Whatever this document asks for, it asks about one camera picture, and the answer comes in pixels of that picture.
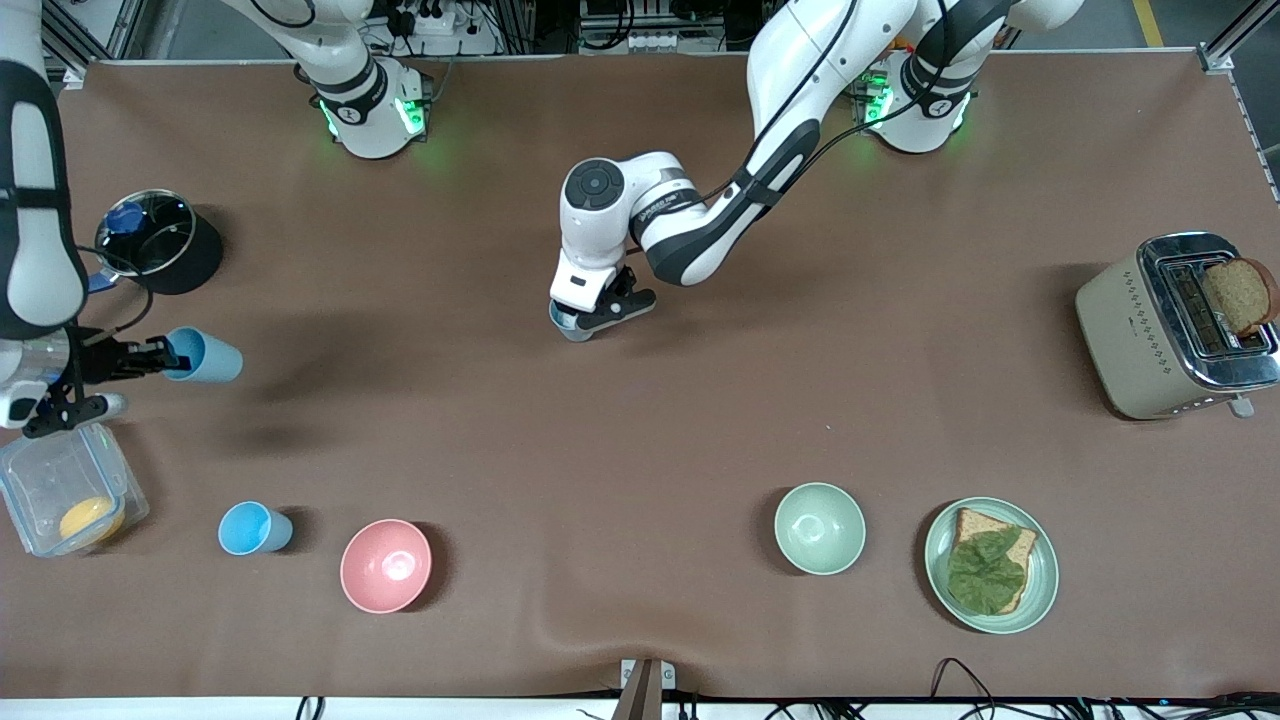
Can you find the black saucepan with blue handle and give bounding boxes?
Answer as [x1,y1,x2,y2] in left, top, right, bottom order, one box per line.
[85,188,224,296]

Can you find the black looped cable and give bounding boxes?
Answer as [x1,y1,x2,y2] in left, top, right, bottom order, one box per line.
[930,657,1003,703]

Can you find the pale green bowl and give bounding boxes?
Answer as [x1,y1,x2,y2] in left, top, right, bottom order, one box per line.
[773,482,867,576]

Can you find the white power strip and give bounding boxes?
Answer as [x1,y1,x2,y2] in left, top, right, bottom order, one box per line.
[398,0,458,36]

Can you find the orange round food piece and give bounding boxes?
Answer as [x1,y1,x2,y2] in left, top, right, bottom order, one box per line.
[58,497,126,547]

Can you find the brown bread slice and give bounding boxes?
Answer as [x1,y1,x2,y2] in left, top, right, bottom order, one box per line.
[950,507,1038,614]

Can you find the beige and chrome toaster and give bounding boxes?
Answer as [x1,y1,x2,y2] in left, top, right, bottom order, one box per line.
[1075,232,1280,421]

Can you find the metal table clamp bracket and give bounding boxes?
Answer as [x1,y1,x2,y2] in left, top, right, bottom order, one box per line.
[620,658,677,720]

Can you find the pink bowl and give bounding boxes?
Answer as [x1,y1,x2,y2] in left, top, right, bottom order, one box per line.
[340,518,433,614]

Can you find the brown toast slice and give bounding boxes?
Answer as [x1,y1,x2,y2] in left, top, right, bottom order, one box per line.
[1202,257,1280,338]

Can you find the bright blue plastic cup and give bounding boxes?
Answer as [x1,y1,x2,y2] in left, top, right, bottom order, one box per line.
[218,501,294,556]
[165,327,244,384]

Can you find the pale grey-blue plastic cup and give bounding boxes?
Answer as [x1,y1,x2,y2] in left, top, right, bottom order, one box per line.
[549,303,597,344]

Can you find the green lettuce leaf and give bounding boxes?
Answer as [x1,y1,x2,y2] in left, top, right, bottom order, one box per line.
[947,528,1028,613]

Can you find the clear plastic food container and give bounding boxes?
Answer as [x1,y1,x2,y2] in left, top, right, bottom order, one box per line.
[0,420,151,558]

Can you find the pale green plate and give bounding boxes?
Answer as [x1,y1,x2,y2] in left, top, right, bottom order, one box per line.
[923,497,1060,635]

